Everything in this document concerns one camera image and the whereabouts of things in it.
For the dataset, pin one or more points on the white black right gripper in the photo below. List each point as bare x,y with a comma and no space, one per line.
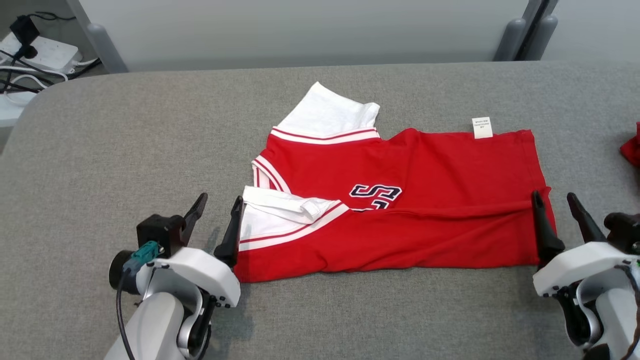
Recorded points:
580,265

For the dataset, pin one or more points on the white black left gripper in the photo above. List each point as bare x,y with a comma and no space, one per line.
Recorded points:
200,270

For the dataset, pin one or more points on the red jersey with navy lettering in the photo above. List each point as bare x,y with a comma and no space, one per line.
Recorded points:
425,200

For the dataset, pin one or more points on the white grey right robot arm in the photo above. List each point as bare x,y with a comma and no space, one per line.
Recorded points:
615,310

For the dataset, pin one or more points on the red and white garment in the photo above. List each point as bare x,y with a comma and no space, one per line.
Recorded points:
632,150

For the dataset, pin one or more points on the grey fabric upholstered surface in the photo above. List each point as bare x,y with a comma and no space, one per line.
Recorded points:
150,150

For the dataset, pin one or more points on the white flat power strip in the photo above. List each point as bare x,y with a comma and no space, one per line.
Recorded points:
12,112

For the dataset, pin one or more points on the white socket power strip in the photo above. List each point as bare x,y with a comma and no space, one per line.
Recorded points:
50,52

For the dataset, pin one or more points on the black plug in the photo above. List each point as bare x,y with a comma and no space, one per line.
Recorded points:
25,51

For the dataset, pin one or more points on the black power adapter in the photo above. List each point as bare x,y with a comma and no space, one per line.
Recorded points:
24,30

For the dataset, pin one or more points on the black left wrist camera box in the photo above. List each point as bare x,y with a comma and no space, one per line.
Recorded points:
157,232

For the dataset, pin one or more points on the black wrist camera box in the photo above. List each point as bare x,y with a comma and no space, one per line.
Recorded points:
625,230
157,232

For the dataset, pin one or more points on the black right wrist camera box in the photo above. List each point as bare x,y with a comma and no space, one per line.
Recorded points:
625,230

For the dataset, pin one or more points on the grey paired partition post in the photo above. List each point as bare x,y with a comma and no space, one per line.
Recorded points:
546,37
510,42

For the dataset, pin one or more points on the grey single partition post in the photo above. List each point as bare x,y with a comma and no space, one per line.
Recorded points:
102,47

